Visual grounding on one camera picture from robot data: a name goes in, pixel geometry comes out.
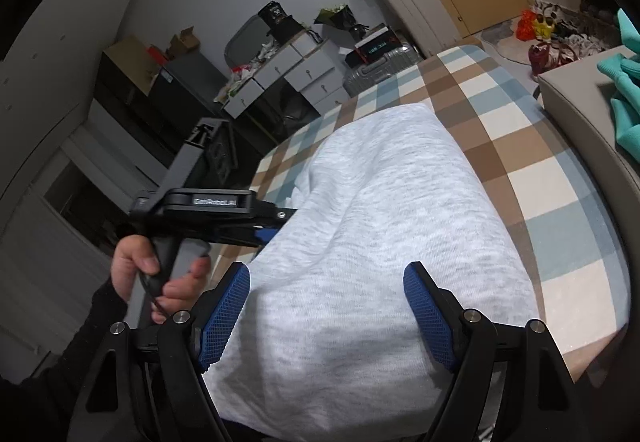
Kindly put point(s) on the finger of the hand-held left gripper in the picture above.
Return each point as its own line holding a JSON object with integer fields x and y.
{"x": 262, "y": 237}

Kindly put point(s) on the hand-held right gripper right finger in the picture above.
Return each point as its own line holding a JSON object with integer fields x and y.
{"x": 430, "y": 317}

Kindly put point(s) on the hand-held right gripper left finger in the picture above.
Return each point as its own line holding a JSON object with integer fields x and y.
{"x": 222, "y": 317}

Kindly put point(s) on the light grey hoodie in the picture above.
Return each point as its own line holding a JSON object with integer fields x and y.
{"x": 380, "y": 222}

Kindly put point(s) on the person's left forearm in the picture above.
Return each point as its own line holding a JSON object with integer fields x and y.
{"x": 60, "y": 362}

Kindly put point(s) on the person's left hand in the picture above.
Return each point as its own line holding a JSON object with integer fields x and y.
{"x": 130, "y": 262}

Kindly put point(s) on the dark grey fridge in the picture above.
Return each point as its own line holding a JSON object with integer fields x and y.
{"x": 185, "y": 92}

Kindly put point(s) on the black duffel bag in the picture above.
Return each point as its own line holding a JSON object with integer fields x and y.
{"x": 295, "y": 112}

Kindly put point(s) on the black tall cabinet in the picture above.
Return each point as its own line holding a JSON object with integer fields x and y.
{"x": 120, "y": 97}

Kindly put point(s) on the pile of desk clutter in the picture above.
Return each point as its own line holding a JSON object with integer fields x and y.
{"x": 245, "y": 72}

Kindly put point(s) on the small red box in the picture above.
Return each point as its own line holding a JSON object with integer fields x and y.
{"x": 156, "y": 56}

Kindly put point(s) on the white desk with drawers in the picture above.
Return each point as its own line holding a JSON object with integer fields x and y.
{"x": 310, "y": 77}

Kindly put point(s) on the flat cardboard sheet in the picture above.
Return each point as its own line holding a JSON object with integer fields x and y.
{"x": 132, "y": 57}

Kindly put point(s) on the open cardboard box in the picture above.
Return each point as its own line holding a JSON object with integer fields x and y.
{"x": 184, "y": 42}

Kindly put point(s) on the grey arched mirror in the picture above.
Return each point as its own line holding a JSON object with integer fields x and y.
{"x": 242, "y": 42}

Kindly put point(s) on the checked bed sheet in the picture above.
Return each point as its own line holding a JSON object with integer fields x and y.
{"x": 525, "y": 162}

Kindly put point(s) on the silver hard suitcase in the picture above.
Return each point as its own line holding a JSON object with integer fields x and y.
{"x": 380, "y": 69}

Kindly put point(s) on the black shopping bag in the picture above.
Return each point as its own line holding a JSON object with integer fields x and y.
{"x": 282, "y": 22}

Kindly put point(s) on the black red printed box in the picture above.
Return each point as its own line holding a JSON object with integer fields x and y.
{"x": 380, "y": 44}

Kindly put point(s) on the dark wrapped bouquet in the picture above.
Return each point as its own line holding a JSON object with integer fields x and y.
{"x": 337, "y": 17}

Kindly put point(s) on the white hard suitcase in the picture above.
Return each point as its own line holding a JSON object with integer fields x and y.
{"x": 415, "y": 7}

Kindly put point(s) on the teal cloth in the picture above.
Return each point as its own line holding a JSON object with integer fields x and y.
{"x": 625, "y": 87}

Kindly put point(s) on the pile of loose shoes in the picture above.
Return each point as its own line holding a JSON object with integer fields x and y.
{"x": 565, "y": 42}

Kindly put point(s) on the orange plastic bag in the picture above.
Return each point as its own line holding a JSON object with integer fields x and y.
{"x": 527, "y": 24}

